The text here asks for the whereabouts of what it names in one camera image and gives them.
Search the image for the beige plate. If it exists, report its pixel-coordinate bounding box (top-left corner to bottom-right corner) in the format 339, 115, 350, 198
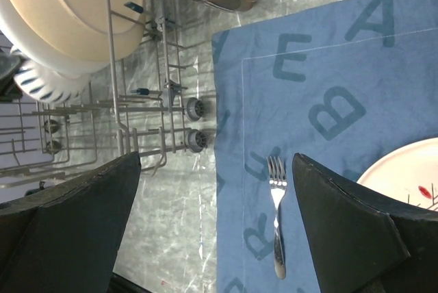
10, 0, 146, 62

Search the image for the metal wire dish rack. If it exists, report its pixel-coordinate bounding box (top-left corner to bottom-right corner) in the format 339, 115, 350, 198
1, 0, 206, 201

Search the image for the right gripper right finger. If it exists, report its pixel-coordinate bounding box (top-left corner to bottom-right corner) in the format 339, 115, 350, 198
292, 153, 437, 292

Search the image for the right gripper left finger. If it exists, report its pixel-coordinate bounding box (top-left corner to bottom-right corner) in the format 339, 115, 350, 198
1, 152, 141, 292

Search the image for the silver fork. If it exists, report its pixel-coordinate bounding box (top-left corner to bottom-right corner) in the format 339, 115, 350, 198
267, 156, 287, 279

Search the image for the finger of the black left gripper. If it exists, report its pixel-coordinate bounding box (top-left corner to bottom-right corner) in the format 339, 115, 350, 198
1, 52, 23, 101

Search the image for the white strawberry pattern plate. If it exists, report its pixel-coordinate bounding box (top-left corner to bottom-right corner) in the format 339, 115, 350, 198
1, 0, 108, 78

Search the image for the blue letter pattern cloth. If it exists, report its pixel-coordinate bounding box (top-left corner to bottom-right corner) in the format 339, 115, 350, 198
212, 0, 437, 292

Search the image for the pink and cream plate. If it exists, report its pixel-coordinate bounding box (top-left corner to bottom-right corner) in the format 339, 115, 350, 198
357, 138, 438, 212

